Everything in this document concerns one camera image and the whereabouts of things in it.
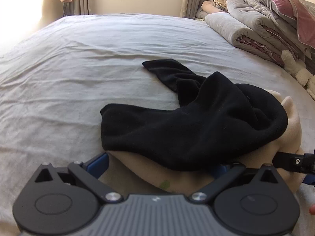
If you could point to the white plush toy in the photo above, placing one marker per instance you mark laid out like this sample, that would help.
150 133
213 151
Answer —
298 70

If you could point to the patterned brown cloth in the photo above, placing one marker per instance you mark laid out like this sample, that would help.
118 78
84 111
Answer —
220 4

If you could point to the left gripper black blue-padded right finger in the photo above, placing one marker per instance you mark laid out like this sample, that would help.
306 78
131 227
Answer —
226 175

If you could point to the folded pink beige blanket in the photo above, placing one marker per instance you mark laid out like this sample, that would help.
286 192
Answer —
207 8

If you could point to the black sweater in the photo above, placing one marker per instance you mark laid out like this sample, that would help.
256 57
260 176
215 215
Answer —
217 121

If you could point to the pink velvet pillow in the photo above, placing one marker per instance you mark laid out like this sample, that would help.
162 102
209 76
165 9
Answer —
297 15

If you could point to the upper folded grey quilt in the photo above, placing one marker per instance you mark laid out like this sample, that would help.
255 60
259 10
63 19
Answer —
269 26

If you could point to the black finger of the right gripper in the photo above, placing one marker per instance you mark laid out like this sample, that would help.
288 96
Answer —
294 163

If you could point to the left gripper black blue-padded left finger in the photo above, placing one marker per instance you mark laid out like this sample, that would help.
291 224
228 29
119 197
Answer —
87 174

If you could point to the lower rolled grey quilt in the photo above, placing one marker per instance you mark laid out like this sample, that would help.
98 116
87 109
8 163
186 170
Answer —
242 37

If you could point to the left grey curtain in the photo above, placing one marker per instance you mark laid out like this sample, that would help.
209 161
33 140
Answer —
77 7

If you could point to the grey bed sheet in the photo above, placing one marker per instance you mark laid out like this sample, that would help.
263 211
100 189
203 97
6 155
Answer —
54 84

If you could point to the beige fleece garment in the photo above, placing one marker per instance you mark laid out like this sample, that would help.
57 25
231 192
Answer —
131 173

